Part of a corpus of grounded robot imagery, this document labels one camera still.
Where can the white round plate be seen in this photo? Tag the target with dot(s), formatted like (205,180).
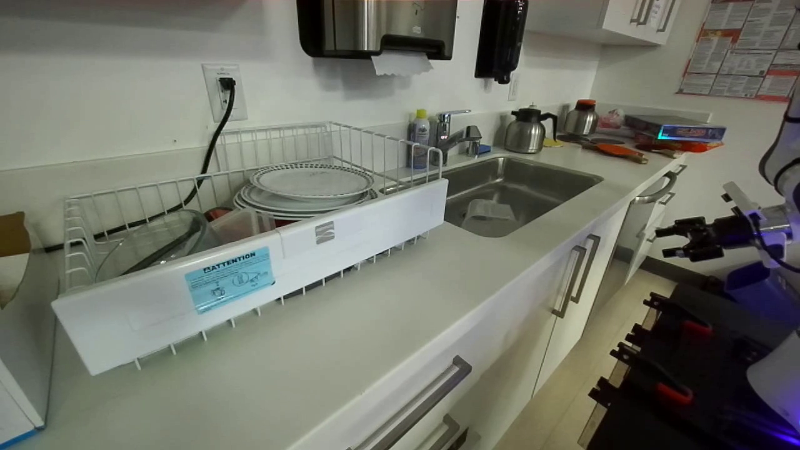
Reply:
(250,203)
(313,180)

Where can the white paper towel sheet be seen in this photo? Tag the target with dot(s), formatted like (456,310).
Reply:
(400,64)

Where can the black wall soap dispenser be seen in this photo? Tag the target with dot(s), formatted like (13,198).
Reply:
(501,39)

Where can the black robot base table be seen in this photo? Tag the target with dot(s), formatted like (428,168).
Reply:
(716,358)

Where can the brown cardboard piece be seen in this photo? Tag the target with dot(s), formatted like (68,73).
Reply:
(13,250)

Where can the soap bottle with yellow cap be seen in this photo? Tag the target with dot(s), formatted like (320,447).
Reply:
(419,139)

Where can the blue and white box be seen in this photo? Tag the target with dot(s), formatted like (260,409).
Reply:
(16,409)

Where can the flat blue box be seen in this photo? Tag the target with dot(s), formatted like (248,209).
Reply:
(675,129)

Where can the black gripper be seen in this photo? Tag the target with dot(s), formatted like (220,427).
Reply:
(730,230)

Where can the clear glass bowl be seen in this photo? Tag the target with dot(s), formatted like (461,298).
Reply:
(151,245)

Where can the steel paper towel dispenser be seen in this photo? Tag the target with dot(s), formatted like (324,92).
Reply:
(375,25)

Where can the white upper wall cabinet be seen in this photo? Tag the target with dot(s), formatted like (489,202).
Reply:
(640,18)

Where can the chrome sink faucet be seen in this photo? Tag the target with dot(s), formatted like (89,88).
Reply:
(454,139)

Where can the steel pot red lid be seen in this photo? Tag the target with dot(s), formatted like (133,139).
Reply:
(579,120)

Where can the white wall outlet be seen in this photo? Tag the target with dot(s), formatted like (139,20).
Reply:
(213,95)

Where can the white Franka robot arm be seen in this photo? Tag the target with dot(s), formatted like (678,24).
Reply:
(788,167)

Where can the blue sponge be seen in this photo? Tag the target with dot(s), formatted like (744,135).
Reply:
(481,150)

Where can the black clamp red grip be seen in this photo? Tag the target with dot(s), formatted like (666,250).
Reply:
(659,390)
(659,343)
(684,320)

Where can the stainless steel sink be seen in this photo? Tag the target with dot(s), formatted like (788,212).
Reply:
(534,189)

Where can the white sheet in sink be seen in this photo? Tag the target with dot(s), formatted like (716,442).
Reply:
(490,212)

